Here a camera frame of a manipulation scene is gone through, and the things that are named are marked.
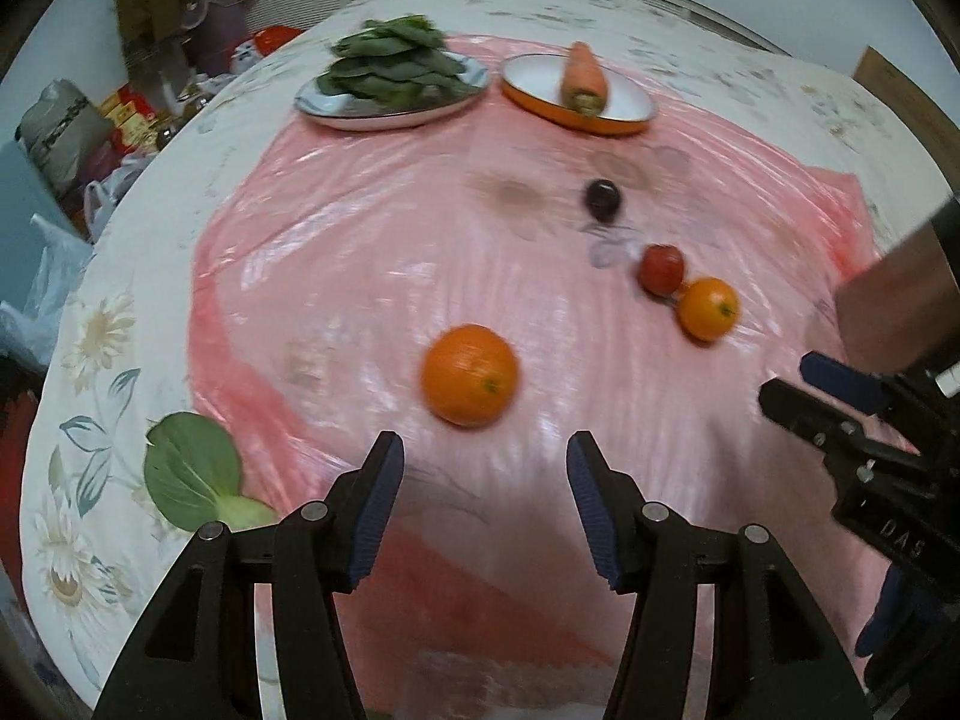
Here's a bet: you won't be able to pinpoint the white plastic bag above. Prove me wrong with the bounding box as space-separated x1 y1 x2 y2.
81 154 155 241

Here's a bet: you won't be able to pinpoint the carrot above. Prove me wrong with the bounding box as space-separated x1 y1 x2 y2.
561 41 607 117

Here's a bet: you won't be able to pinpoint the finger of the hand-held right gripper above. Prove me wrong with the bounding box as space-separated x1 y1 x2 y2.
799 351 901 410
759 379 923 466

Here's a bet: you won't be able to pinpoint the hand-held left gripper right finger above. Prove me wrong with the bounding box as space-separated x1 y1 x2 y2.
566 431 875 720

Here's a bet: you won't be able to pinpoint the wooden bed headboard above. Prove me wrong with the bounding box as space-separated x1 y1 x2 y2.
851 45 960 192

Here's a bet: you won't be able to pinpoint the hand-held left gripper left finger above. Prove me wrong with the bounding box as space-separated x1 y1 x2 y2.
91 431 407 720

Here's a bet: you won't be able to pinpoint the dark purple plum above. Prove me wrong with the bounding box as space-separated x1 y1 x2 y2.
584 178 623 224

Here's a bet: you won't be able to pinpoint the bluish clear plastic bag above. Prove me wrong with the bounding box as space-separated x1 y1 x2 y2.
0 214 95 368

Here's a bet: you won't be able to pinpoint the pile of green leaves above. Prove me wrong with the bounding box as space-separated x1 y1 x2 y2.
315 15 470 107

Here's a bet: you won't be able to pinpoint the red bag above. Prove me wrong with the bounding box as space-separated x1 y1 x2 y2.
247 26 305 57

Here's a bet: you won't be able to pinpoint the purple bin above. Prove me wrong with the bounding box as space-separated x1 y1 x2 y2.
184 0 252 72

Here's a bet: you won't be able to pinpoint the red gift boxes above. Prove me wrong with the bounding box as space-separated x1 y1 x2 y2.
101 86 170 151

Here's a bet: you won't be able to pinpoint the grey printed bag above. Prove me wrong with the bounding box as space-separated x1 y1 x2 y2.
16 79 113 188

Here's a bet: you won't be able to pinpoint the red apple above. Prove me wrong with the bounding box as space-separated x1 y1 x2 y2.
637 244 686 296

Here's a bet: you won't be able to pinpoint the bok choy leaf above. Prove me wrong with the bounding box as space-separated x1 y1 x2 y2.
144 412 278 533

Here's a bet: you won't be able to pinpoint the white plate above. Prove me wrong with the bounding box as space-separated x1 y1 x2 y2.
295 52 490 132

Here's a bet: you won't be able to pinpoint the orange rimmed plate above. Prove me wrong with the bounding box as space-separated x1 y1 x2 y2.
500 52 656 137

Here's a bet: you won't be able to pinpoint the pink plastic sheet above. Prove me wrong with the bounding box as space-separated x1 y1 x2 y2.
184 34 893 720

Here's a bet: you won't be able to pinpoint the orange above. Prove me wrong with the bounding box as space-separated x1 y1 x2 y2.
421 323 520 428
677 277 740 342

